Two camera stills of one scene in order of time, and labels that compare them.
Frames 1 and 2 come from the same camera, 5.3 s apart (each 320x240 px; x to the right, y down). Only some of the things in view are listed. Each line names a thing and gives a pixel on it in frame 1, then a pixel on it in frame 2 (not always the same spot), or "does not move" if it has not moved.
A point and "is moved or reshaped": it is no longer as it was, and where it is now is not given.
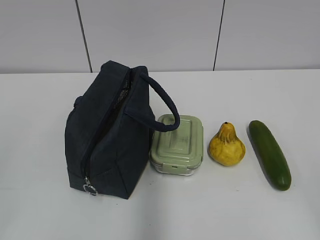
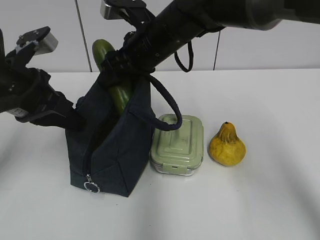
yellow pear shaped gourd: (225, 148) does not move
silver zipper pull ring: (89, 188) is moved or reshaped
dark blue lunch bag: (109, 128) does not move
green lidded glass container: (179, 152) does not move
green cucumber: (270, 155) to (120, 93)
